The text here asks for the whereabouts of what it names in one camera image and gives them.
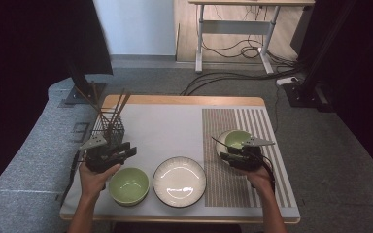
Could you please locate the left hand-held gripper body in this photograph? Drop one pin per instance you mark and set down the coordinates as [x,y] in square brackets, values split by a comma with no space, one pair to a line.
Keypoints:
[100,158]

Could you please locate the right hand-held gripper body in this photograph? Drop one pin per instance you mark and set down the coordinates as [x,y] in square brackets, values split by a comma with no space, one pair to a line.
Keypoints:
[251,158]

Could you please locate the green bowl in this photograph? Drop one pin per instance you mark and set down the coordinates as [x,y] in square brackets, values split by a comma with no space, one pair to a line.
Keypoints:
[234,138]
[220,147]
[128,186]

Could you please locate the person's right hand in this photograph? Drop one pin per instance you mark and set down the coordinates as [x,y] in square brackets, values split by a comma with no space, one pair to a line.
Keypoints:
[260,181]

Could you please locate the person's left hand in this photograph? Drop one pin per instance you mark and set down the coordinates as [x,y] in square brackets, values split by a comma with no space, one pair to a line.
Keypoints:
[92,183]

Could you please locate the striped brown placemat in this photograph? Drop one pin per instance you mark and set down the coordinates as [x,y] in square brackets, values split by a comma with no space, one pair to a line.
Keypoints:
[220,187]

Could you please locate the white plate with dark rim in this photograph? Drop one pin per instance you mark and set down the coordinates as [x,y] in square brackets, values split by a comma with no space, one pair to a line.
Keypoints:
[179,181]

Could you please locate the white power strip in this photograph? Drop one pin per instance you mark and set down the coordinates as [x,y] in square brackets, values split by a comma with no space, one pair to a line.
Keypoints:
[287,80]

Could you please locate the white-legged desk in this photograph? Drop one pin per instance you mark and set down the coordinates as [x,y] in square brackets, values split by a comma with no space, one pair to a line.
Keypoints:
[236,27]

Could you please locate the black curtain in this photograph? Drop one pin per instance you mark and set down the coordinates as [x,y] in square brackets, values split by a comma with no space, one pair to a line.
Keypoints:
[362,64]
[29,48]

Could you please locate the black stand with base plate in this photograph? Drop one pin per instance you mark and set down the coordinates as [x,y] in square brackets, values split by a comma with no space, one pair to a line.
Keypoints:
[87,93]
[307,97]

